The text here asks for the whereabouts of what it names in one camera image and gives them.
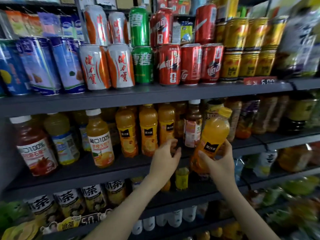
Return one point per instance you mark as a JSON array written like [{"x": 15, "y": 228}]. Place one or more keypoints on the person's left hand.
[{"x": 162, "y": 167}]

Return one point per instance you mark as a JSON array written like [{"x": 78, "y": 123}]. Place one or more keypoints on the person's right hand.
[{"x": 225, "y": 172}]

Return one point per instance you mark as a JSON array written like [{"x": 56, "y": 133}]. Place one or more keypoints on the amber tea bottle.
[
  {"x": 280, "y": 112},
  {"x": 263, "y": 115},
  {"x": 237, "y": 125}
]

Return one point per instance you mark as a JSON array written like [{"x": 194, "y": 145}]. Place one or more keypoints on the row of small white bottles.
[{"x": 175, "y": 217}]

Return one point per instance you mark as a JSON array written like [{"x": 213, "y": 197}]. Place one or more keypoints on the white label tea bottle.
[
  {"x": 69, "y": 202},
  {"x": 44, "y": 207},
  {"x": 94, "y": 197},
  {"x": 116, "y": 191}
]

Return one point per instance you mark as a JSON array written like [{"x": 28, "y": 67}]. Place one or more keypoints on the purple label fruit drink bottle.
[{"x": 248, "y": 120}]

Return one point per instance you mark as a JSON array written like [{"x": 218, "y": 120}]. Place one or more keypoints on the orange juice bottle white cap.
[{"x": 100, "y": 142}]

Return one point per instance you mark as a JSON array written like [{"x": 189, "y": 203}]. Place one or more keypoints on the orange squat drink bottle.
[{"x": 295, "y": 158}]

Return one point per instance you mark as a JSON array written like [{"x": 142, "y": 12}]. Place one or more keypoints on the dark grey metal shelf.
[{"x": 150, "y": 96}]

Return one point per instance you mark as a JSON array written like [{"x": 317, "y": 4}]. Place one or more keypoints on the yellow juice bottle blue label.
[
  {"x": 81, "y": 130},
  {"x": 62, "y": 142}
]

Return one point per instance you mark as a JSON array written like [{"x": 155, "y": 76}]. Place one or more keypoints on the dark bottle yellow label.
[{"x": 301, "y": 110}]

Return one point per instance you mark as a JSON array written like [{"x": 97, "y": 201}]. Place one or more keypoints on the group of red soda cans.
[{"x": 190, "y": 65}]

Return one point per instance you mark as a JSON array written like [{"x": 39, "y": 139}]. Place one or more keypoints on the stack of gold Red Bull cans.
[{"x": 250, "y": 47}]

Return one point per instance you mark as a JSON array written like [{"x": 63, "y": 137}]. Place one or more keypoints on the red fruit juice bottle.
[{"x": 35, "y": 152}]

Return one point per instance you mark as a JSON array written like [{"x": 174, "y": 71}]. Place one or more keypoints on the person's right forearm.
[{"x": 250, "y": 220}]

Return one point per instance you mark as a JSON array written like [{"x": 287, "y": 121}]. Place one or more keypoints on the person's left forearm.
[{"x": 130, "y": 217}]

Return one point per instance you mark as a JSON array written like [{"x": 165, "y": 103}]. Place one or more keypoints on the red price tag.
[{"x": 260, "y": 81}]

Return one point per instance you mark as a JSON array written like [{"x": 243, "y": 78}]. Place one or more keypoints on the row of shelf price tags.
[{"x": 70, "y": 223}]

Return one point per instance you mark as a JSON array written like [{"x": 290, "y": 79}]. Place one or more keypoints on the yellow lid food tin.
[{"x": 20, "y": 230}]

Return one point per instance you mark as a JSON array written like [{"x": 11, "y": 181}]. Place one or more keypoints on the row of hanging snack packets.
[{"x": 30, "y": 25}]

